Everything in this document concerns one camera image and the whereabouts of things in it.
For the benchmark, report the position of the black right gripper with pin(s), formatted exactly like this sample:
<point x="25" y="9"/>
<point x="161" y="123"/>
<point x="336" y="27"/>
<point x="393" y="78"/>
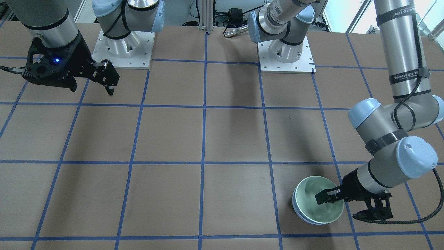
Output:
<point x="80" y="55"/>

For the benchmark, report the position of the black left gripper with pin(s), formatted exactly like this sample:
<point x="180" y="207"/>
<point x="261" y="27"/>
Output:
<point x="351" y="187"/>

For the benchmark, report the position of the green bowl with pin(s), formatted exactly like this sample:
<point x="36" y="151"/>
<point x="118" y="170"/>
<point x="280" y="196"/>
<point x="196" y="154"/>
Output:
<point x="305" y="198"/>

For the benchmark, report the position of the blue bowl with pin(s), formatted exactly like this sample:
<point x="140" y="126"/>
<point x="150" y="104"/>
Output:
<point x="298" y="212"/>

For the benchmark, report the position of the silver metal cylinder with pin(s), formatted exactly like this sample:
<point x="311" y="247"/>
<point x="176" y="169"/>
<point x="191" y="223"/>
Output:
<point x="236" y="31"/>

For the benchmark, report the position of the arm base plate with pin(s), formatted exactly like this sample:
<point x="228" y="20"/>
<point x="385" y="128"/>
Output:
<point x="132" y="52"/>
<point x="277" y="57"/>

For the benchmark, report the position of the aluminium frame post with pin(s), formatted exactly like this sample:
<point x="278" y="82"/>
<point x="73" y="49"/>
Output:
<point x="206" y="15"/>

